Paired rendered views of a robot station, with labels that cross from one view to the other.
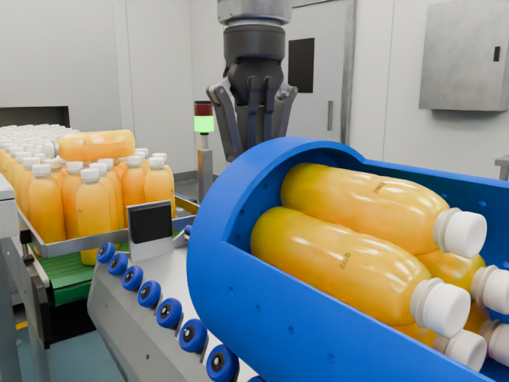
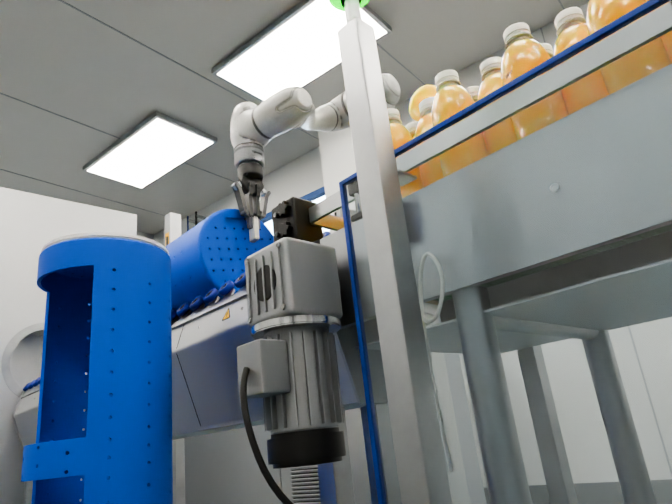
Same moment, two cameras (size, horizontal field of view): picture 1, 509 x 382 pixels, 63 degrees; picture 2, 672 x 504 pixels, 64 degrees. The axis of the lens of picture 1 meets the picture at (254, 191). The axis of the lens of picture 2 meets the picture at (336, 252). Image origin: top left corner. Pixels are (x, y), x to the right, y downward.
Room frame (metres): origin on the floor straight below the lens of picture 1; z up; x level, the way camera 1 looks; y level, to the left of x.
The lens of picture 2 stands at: (1.98, 0.02, 0.56)
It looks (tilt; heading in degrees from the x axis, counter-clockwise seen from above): 19 degrees up; 172
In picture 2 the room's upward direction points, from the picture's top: 7 degrees counter-clockwise
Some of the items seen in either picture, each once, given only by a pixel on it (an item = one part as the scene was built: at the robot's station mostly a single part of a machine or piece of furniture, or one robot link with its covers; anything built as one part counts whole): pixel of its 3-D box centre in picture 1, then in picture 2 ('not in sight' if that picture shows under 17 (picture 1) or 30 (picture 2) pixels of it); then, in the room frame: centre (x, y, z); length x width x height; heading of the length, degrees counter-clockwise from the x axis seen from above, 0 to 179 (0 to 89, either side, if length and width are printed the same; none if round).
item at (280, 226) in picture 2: not in sight; (299, 230); (1.02, 0.09, 0.95); 0.10 x 0.07 x 0.10; 127
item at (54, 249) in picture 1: (138, 232); (381, 235); (0.93, 0.27, 0.96); 0.40 x 0.01 x 0.03; 127
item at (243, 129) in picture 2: not in sight; (250, 126); (0.54, 0.01, 1.50); 0.13 x 0.11 x 0.16; 44
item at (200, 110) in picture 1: (203, 110); not in sight; (1.39, 0.17, 1.23); 0.06 x 0.06 x 0.04
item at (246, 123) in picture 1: (246, 123); (255, 202); (0.52, 0.01, 1.25); 0.04 x 0.01 x 0.11; 37
